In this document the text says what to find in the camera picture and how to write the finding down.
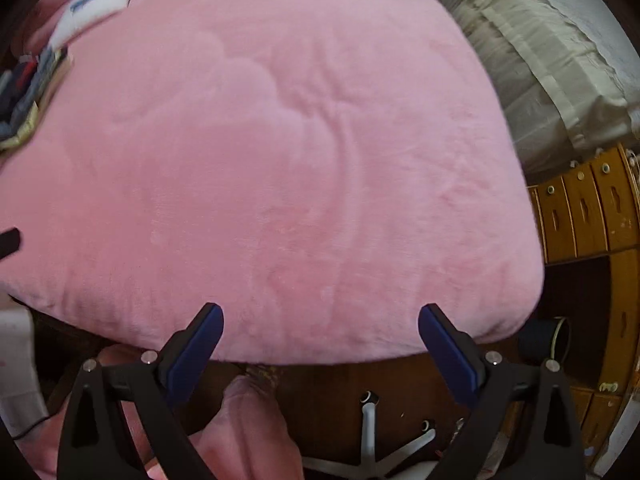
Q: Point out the beige lace furniture cover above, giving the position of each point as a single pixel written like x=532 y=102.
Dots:
x=566 y=75

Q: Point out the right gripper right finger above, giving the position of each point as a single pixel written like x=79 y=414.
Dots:
x=545 y=442

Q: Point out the office chair base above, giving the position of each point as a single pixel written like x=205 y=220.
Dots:
x=366 y=434

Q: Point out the pink pajama legs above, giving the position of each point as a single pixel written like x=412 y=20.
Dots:
x=247 y=439

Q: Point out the white embroidered pillow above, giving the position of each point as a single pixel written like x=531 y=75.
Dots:
x=81 y=15

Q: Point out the folded blue jeans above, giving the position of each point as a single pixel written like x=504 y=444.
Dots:
x=47 y=64

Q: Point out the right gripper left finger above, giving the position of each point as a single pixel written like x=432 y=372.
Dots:
x=96 y=442

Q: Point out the navy red varsity jacket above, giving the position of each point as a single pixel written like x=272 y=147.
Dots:
x=14 y=84

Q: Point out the wooden drawer cabinet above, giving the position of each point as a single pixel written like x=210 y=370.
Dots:
x=588 y=224

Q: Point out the pink plush bed blanket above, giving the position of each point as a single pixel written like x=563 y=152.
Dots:
x=321 y=169

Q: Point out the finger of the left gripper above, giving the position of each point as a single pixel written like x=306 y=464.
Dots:
x=10 y=242

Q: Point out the folded cream clothes stack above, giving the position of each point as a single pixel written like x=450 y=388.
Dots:
x=29 y=127

